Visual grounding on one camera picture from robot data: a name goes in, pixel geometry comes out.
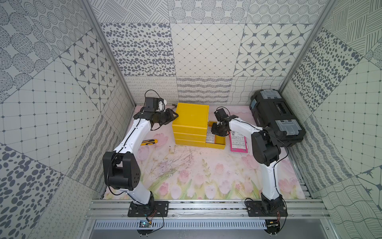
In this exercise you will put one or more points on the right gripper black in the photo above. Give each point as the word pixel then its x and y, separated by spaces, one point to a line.
pixel 214 132

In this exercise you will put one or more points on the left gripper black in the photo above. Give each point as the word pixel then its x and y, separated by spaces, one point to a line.
pixel 168 115

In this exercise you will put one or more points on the yellow drawer cabinet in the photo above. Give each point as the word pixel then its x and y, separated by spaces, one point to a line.
pixel 191 126

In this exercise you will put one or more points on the orange back seed bag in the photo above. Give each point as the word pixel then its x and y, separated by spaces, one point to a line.
pixel 210 138

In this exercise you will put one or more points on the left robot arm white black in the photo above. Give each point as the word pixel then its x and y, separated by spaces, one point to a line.
pixel 121 169

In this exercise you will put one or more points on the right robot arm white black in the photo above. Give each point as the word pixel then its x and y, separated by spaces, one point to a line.
pixel 265 151

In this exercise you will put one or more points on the yellow utility knife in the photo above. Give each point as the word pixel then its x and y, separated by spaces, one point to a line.
pixel 149 142

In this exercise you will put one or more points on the black toolbox grey latches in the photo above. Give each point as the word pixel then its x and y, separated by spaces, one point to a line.
pixel 269 108

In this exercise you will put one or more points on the floral pink table mat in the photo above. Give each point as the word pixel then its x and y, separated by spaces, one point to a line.
pixel 171 170

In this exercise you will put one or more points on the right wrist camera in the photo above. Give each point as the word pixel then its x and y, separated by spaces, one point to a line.
pixel 221 115

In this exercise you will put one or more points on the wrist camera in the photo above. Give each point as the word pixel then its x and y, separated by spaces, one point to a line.
pixel 221 115
pixel 153 104

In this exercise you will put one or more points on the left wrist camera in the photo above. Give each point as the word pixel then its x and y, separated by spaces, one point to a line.
pixel 153 104

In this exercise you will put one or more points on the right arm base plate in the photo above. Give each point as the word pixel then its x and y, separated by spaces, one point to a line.
pixel 266 208

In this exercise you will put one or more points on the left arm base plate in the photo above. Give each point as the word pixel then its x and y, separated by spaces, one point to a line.
pixel 153 209

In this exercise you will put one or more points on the aluminium rail frame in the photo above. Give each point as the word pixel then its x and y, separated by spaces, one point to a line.
pixel 204 214

